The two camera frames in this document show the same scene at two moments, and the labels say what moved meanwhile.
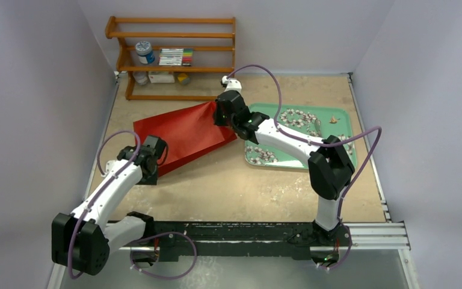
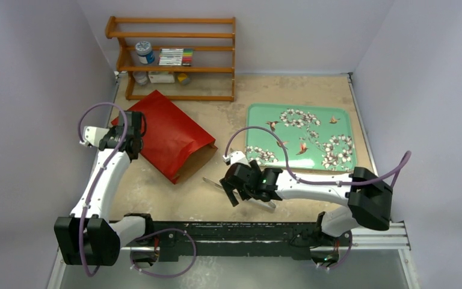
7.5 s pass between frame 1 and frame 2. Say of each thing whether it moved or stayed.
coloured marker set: stayed
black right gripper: moved
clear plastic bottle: stayed
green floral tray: stayed
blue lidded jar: stayed
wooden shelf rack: stayed
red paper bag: moved
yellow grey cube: stayed
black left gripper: moved
